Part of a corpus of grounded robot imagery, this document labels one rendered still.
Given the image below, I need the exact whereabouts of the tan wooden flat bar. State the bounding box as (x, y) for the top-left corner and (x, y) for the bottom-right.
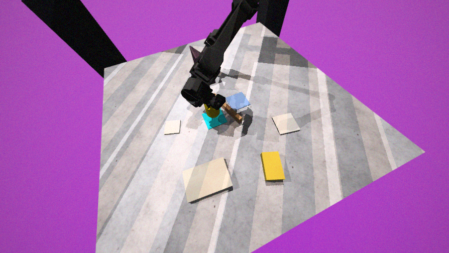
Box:
(221, 103), (242, 123)

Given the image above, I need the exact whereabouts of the yellow rectangular block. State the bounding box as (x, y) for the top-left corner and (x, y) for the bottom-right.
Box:
(260, 151), (285, 181)

